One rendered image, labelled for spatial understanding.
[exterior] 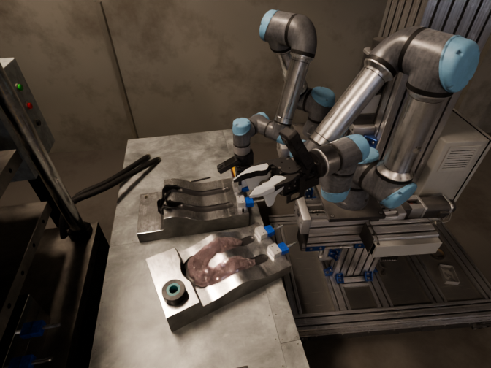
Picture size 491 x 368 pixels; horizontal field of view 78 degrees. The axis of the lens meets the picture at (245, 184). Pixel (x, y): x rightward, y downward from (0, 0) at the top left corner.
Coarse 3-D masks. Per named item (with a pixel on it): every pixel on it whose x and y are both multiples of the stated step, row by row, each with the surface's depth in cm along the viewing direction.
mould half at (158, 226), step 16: (160, 192) 152; (176, 192) 141; (240, 192) 147; (144, 208) 143; (240, 208) 139; (144, 224) 136; (160, 224) 136; (176, 224) 133; (192, 224) 135; (208, 224) 137; (224, 224) 139; (240, 224) 141; (144, 240) 135
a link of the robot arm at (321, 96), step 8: (312, 88) 151; (320, 88) 147; (328, 88) 148; (312, 96) 145; (320, 96) 142; (328, 96) 143; (304, 104) 150; (312, 104) 147; (320, 104) 144; (328, 104) 144; (312, 112) 149; (320, 112) 147; (320, 120) 149
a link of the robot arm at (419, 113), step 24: (408, 48) 76; (432, 48) 72; (456, 48) 69; (408, 72) 79; (432, 72) 73; (456, 72) 70; (408, 96) 83; (432, 96) 76; (408, 120) 84; (432, 120) 83; (408, 144) 88; (384, 168) 97; (408, 168) 93; (384, 192) 99; (408, 192) 97
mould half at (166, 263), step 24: (264, 240) 130; (168, 264) 114; (216, 264) 117; (264, 264) 121; (288, 264) 121; (192, 288) 107; (216, 288) 110; (240, 288) 112; (168, 312) 100; (192, 312) 105
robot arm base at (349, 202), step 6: (354, 192) 114; (360, 192) 114; (366, 192) 117; (348, 198) 115; (354, 198) 115; (360, 198) 115; (366, 198) 119; (336, 204) 120; (342, 204) 117; (348, 204) 116; (354, 204) 116; (360, 204) 116; (366, 204) 119
